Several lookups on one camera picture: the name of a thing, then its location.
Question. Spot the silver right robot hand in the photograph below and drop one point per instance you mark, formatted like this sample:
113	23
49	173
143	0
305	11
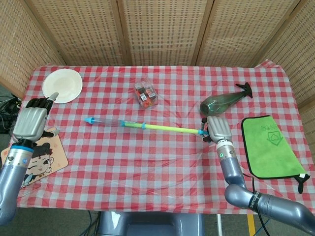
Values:
219	129

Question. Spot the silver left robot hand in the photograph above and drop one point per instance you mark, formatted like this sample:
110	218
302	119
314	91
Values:
30	123

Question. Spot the clear syringe barrel blue nozzle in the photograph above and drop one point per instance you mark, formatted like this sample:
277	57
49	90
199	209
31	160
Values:
105	121

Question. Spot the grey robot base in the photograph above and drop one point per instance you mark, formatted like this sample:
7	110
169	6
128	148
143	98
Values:
150	225

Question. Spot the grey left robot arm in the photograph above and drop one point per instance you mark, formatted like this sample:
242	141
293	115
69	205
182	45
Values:
9	179

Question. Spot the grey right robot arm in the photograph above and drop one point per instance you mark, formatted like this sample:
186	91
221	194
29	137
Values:
232	169

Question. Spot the green spray bottle black trigger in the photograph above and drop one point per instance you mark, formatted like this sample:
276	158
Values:
219	103

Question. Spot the cartoon girl mouse pad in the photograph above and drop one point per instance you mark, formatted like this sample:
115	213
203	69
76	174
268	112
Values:
46	159

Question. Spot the white paper plate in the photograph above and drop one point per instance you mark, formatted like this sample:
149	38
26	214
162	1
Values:
62	84

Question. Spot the green microfibre cloth black edge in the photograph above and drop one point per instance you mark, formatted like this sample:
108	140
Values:
268	147

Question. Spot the clear box with orange items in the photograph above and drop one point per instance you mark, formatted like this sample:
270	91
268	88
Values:
145	94

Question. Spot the red white checkered tablecloth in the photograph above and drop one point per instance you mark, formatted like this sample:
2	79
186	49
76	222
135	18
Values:
147	172

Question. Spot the woven bamboo folding screen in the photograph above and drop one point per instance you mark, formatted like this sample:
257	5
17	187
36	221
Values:
160	29

